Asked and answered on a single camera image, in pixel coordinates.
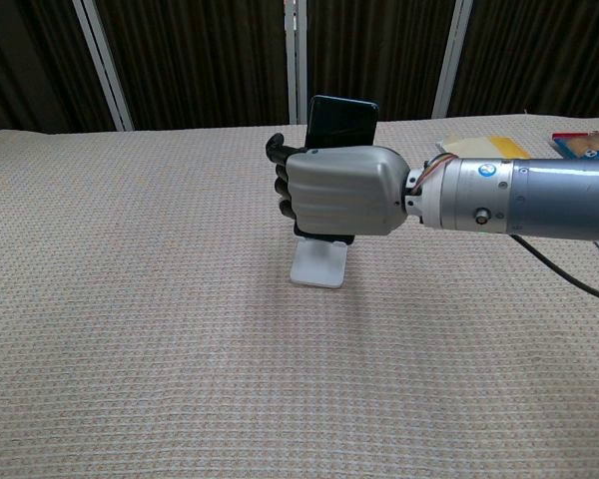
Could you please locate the yellow and cream booklet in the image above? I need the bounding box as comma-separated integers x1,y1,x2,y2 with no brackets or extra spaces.
434,133,533,161

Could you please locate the white phone stand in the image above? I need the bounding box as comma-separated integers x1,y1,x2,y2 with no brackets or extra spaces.
289,238,349,289

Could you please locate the black screen panel white frame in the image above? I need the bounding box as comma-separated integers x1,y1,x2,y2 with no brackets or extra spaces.
0,0,126,134
446,0,599,120
93,0,299,133
298,0,461,124

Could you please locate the blue snack bag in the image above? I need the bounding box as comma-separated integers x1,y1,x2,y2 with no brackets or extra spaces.
551,130,599,160

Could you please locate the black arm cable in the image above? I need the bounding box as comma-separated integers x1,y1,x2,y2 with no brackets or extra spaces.
508,233,599,304

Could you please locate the black smartphone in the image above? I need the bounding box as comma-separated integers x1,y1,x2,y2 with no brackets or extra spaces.
294,94,380,248

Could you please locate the beige woven tablecloth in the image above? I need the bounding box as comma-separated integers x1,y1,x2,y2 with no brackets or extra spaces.
0,113,599,479

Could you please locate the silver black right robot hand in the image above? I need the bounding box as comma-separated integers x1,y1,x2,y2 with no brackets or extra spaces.
264,132,413,239

